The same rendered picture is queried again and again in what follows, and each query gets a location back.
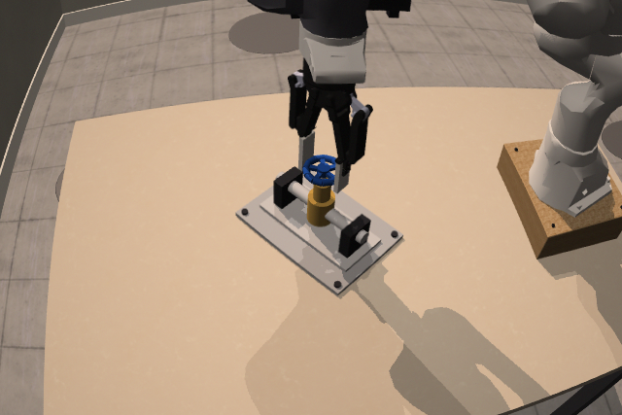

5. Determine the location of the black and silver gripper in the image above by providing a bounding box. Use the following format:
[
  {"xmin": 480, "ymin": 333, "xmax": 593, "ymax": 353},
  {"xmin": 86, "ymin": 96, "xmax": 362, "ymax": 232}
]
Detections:
[{"xmin": 288, "ymin": 57, "xmax": 373, "ymax": 193}]

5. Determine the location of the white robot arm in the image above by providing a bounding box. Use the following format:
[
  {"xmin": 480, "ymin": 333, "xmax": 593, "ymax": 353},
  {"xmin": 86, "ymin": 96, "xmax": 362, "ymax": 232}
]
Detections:
[{"xmin": 247, "ymin": 0, "xmax": 622, "ymax": 217}]

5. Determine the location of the valve with blue handwheel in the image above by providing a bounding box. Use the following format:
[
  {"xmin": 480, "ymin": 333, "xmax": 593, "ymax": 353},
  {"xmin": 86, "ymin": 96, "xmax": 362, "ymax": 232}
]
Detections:
[{"xmin": 259, "ymin": 155, "xmax": 381, "ymax": 272}]

